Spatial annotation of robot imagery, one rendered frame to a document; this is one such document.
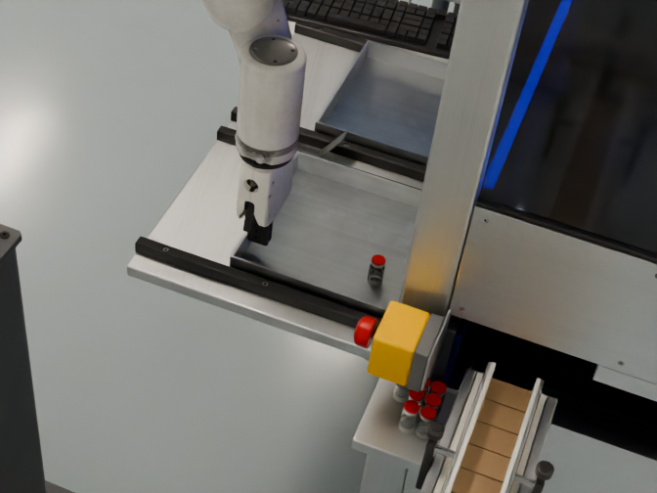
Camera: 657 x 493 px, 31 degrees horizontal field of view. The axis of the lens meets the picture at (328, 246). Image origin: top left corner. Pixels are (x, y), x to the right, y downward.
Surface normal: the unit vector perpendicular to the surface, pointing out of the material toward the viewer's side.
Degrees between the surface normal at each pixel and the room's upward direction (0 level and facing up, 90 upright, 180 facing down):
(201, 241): 0
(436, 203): 90
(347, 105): 0
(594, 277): 90
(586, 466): 90
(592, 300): 90
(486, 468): 0
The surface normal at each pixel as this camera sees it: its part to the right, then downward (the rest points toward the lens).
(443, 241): -0.35, 0.63
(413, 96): 0.10, -0.71
